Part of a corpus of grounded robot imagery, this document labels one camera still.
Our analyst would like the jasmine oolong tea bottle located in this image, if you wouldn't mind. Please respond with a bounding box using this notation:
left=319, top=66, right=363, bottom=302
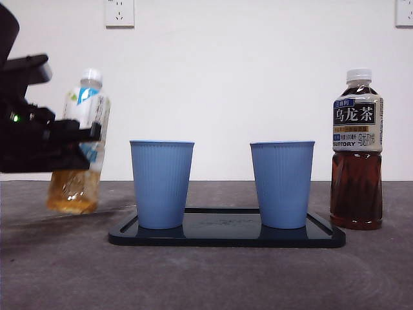
left=46, top=67, right=113, bottom=214

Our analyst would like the dark oolong tea bottle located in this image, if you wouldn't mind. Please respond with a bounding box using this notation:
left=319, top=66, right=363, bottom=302
left=329, top=67, right=385, bottom=231

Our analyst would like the blue ribbed cup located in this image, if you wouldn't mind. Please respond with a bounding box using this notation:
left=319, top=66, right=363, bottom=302
left=250, top=140, right=316, bottom=230
left=129, top=139, right=196, bottom=230

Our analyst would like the dark blue tray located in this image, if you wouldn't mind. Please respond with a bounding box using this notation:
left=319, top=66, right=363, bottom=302
left=108, top=207, right=347, bottom=249

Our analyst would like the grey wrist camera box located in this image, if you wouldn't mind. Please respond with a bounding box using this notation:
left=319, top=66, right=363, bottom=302
left=3, top=54, right=53, bottom=85

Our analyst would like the white wall socket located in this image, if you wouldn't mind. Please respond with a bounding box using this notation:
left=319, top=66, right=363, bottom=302
left=105, top=0, right=136, bottom=28
left=396, top=0, right=413, bottom=28

